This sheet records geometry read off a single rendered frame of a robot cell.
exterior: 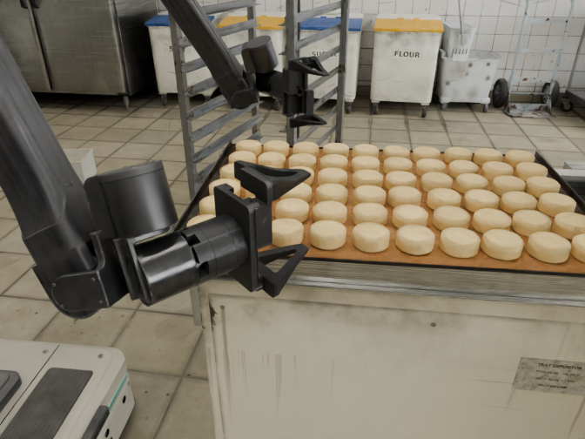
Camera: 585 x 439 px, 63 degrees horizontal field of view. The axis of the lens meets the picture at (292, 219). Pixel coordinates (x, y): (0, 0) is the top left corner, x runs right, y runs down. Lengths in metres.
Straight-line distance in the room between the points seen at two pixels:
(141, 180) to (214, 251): 0.09
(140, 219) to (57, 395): 1.04
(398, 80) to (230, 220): 3.82
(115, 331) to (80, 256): 1.51
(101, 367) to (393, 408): 0.87
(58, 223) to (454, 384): 0.60
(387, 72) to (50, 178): 3.86
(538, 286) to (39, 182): 0.60
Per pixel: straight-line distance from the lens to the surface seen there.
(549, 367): 0.81
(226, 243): 0.46
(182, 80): 1.91
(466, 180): 0.83
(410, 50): 4.18
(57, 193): 0.48
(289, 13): 1.66
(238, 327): 0.75
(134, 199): 0.43
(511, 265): 0.67
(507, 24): 4.95
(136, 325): 1.96
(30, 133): 0.49
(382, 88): 4.26
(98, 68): 4.55
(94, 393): 1.41
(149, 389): 1.72
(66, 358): 1.52
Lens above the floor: 1.25
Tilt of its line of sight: 29 degrees down
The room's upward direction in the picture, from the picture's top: straight up
